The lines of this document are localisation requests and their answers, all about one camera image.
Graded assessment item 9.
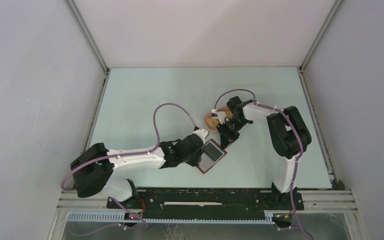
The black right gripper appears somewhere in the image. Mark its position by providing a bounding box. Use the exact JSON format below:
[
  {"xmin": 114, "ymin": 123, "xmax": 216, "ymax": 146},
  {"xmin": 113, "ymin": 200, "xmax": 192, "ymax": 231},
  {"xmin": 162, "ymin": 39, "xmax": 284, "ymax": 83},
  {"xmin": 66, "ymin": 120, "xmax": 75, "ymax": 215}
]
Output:
[{"xmin": 216, "ymin": 117, "xmax": 249, "ymax": 151}]

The pink plastic tray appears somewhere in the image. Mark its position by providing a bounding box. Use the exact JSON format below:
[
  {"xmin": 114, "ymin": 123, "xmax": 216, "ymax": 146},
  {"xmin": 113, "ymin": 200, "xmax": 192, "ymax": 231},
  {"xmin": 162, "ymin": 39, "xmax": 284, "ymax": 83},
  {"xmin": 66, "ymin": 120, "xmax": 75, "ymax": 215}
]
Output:
[{"xmin": 203, "ymin": 105, "xmax": 233, "ymax": 134}]

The brown leather card holder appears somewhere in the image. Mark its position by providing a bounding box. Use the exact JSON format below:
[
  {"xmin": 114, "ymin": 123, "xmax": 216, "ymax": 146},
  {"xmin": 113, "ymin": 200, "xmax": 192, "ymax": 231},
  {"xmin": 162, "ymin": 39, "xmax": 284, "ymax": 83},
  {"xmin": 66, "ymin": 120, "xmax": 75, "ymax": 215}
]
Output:
[{"xmin": 197, "ymin": 139, "xmax": 227, "ymax": 174}]

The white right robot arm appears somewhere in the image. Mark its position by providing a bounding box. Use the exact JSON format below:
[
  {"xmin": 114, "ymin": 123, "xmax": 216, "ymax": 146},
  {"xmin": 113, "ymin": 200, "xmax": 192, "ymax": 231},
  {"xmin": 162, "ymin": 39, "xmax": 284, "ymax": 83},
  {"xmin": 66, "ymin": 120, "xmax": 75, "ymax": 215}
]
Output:
[{"xmin": 211, "ymin": 96, "xmax": 312, "ymax": 209}]

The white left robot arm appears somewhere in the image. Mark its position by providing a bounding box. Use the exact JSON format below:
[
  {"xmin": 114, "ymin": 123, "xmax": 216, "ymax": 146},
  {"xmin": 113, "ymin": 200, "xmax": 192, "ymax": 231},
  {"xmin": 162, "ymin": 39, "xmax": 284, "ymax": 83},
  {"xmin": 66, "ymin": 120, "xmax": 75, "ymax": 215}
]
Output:
[{"xmin": 70, "ymin": 128, "xmax": 209, "ymax": 208}]

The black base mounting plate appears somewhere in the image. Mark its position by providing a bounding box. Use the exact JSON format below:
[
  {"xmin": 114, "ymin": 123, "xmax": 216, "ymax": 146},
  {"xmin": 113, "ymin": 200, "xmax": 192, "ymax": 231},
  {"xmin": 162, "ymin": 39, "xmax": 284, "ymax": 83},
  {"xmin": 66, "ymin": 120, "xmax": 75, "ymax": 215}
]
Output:
[{"xmin": 106, "ymin": 187, "xmax": 305, "ymax": 222}]

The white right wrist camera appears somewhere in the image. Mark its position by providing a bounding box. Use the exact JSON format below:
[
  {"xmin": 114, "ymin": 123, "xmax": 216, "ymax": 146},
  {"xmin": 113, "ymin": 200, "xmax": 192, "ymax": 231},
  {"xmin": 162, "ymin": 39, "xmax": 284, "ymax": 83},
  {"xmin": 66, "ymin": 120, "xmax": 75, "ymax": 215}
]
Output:
[{"xmin": 211, "ymin": 109, "xmax": 230, "ymax": 124}]

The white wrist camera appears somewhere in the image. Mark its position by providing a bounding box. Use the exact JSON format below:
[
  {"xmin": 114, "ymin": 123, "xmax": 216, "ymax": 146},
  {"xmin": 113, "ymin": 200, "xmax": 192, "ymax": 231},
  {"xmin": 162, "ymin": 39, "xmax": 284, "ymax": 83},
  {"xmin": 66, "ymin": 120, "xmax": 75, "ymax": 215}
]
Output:
[
  {"xmin": 211, "ymin": 109, "xmax": 230, "ymax": 124},
  {"xmin": 192, "ymin": 127, "xmax": 210, "ymax": 143}
]

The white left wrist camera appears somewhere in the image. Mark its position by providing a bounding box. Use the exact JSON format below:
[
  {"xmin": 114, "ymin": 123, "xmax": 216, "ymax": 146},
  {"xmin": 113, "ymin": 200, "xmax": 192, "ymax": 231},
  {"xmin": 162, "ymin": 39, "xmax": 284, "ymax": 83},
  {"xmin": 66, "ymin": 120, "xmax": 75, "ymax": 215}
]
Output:
[{"xmin": 192, "ymin": 127, "xmax": 210, "ymax": 143}]

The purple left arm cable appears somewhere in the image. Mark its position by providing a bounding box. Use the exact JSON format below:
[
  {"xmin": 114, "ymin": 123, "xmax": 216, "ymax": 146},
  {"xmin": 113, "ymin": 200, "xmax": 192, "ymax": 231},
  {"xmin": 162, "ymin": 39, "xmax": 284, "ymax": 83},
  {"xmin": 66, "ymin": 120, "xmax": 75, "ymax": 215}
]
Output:
[{"xmin": 60, "ymin": 102, "xmax": 200, "ymax": 231}]

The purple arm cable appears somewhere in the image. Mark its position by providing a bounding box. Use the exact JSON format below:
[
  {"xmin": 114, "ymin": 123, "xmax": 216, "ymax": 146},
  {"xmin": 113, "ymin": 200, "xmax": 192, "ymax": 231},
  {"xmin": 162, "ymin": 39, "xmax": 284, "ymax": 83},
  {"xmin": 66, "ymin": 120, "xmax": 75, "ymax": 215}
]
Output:
[
  {"xmin": 60, "ymin": 102, "xmax": 200, "ymax": 231},
  {"xmin": 212, "ymin": 88, "xmax": 314, "ymax": 239}
]

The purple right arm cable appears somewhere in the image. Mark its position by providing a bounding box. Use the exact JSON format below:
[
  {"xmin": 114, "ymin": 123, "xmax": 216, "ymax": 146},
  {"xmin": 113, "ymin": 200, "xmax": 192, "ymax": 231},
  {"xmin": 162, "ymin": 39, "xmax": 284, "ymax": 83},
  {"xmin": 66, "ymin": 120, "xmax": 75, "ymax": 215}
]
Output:
[{"xmin": 212, "ymin": 88, "xmax": 314, "ymax": 239}]

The white cable duct strip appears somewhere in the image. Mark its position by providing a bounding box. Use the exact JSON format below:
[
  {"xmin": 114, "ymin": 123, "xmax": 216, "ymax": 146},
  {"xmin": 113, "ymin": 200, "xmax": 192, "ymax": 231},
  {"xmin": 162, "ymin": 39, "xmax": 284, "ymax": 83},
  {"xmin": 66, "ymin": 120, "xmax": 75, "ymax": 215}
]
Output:
[{"xmin": 66, "ymin": 211, "xmax": 276, "ymax": 225}]

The aluminium frame rail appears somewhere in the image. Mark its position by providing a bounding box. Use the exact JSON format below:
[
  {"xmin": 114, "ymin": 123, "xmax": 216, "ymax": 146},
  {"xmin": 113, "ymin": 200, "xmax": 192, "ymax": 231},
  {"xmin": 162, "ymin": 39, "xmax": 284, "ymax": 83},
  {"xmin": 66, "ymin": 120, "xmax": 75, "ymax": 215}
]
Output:
[{"xmin": 56, "ymin": 188, "xmax": 359, "ymax": 214}]

